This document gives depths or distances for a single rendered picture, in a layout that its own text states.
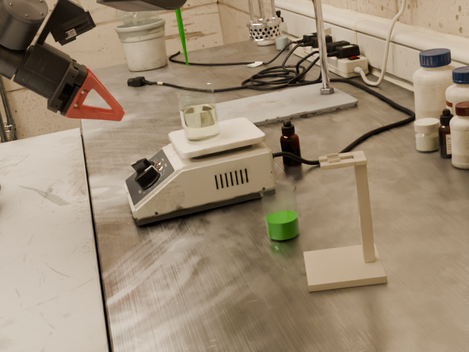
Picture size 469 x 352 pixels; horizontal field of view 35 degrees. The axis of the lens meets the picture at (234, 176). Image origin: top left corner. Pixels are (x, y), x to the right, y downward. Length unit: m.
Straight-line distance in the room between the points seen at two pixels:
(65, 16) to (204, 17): 2.48
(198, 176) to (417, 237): 0.30
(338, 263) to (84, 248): 0.34
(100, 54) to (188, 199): 2.49
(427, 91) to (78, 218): 0.55
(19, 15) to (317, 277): 0.48
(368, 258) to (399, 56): 0.78
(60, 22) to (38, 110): 2.47
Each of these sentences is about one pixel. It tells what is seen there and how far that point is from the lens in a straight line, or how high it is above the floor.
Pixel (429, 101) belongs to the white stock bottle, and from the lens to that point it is 1.19.
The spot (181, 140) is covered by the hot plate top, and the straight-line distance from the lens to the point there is 1.05.
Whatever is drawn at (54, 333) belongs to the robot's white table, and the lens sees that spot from 0.80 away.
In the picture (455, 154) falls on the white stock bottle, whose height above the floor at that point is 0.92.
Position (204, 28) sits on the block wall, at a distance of 3.50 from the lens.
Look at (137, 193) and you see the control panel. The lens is 1.03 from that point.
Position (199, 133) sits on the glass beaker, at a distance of 1.01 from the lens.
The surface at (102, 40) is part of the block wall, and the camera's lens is 3.45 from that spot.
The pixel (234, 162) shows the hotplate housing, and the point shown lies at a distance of 1.00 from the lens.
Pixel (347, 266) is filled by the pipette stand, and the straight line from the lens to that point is 0.80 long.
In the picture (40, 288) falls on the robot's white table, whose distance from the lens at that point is 0.91.
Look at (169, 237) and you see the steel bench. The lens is 0.96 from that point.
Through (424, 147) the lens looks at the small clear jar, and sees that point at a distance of 1.14.
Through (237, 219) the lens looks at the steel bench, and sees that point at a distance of 0.98.
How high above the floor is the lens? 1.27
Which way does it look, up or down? 19 degrees down
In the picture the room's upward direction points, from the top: 9 degrees counter-clockwise
